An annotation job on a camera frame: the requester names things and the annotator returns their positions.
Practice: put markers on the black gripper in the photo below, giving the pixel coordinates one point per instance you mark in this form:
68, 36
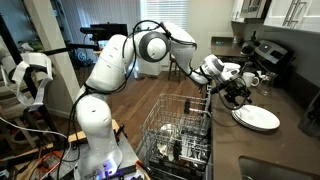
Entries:
233, 91

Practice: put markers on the white top plate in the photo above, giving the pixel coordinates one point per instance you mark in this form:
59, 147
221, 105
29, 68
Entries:
256, 116

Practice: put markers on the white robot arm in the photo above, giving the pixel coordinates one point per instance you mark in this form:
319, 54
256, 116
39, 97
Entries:
109, 75

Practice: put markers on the white robot base table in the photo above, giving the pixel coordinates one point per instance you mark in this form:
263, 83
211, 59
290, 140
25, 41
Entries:
126, 160

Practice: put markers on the white mug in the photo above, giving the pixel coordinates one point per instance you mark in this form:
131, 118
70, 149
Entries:
250, 79

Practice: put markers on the clear glass jar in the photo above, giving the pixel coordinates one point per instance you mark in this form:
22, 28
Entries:
266, 83

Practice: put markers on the stainless steel stove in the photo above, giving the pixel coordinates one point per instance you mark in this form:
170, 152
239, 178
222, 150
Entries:
267, 57

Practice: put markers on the wooden chair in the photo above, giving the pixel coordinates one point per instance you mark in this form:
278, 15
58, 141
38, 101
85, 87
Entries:
174, 70

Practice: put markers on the kitchen sink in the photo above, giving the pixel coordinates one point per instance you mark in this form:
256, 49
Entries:
256, 169

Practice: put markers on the white upper cabinets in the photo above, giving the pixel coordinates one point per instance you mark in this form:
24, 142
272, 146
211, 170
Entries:
301, 15

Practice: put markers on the wire dishwasher rack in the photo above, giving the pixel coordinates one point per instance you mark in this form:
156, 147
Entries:
176, 138

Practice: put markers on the black camera on stand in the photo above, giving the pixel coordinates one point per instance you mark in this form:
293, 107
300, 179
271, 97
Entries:
105, 31

